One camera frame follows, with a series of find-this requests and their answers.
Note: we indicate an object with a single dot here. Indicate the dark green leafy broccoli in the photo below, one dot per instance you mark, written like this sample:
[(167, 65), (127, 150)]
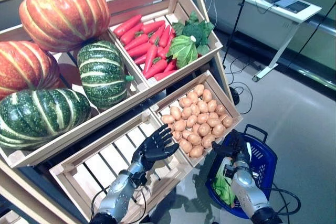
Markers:
[(197, 28)]

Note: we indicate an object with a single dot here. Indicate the red carrot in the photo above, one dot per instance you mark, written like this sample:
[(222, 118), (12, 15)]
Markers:
[(170, 65), (136, 42), (164, 36), (140, 58), (156, 68), (162, 52), (127, 26), (149, 60), (156, 35), (153, 26), (140, 50), (164, 75), (172, 35), (131, 33)]

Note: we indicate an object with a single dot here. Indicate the blue plastic shopping basket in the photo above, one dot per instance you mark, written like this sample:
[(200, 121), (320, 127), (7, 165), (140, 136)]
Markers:
[(271, 155)]

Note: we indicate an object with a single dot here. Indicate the orange striped pumpkin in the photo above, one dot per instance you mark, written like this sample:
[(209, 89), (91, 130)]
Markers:
[(63, 15), (23, 66)]

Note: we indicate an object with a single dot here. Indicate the wooden napa cabbage crate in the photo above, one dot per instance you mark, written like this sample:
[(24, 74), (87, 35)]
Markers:
[(92, 149)]

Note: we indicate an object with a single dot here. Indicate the tan potato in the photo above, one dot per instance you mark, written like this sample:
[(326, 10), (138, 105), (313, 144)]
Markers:
[(186, 112), (218, 130), (175, 112), (213, 122), (202, 106), (179, 125), (194, 108), (187, 133), (227, 121), (168, 119), (191, 120), (177, 134), (208, 140), (194, 138), (212, 105), (204, 129), (196, 151), (202, 117), (193, 96), (213, 115), (185, 102), (220, 110), (199, 90), (207, 95), (195, 128), (186, 145)]

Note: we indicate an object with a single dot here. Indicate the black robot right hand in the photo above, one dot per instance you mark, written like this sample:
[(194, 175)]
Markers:
[(236, 148)]

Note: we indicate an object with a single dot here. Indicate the wooden vegetable display stand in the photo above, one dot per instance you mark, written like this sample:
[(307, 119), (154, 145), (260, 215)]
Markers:
[(23, 190)]

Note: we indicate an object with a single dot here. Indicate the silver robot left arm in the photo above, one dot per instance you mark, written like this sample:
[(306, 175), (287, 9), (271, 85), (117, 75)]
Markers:
[(118, 195)]

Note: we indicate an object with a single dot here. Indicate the white folding table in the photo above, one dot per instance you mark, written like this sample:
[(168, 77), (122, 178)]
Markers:
[(302, 14)]

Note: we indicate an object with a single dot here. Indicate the napa cabbage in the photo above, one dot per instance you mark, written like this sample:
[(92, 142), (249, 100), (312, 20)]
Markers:
[(223, 190)]

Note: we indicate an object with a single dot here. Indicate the wooden carrot crate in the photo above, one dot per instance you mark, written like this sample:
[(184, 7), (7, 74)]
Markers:
[(141, 1)]

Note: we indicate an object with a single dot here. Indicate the wooden potato crate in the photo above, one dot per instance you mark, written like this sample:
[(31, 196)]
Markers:
[(178, 91)]

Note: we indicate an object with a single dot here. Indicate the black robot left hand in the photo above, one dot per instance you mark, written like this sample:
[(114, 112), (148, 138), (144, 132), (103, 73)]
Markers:
[(152, 150)]

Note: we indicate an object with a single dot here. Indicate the light green round cabbage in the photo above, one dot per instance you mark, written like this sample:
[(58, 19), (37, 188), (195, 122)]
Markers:
[(183, 51)]

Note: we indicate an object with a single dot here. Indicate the large green striped pumpkin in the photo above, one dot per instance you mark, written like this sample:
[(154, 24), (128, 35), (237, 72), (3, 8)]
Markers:
[(39, 117)]

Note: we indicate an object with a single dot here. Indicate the wooden pumpkin crate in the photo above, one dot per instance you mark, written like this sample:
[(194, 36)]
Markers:
[(18, 159)]

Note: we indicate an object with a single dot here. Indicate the small green striped pumpkin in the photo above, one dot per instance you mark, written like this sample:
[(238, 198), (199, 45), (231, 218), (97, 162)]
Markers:
[(102, 74)]

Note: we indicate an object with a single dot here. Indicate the black floor adapter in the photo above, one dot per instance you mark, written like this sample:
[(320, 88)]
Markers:
[(235, 95)]

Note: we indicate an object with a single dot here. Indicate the black metal glass rack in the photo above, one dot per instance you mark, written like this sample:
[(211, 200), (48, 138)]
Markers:
[(309, 35)]

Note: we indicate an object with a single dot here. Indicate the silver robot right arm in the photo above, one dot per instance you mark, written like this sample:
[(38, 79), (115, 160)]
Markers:
[(244, 192)]

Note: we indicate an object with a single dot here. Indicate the black tripod stand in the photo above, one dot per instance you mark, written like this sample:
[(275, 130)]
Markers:
[(240, 11)]

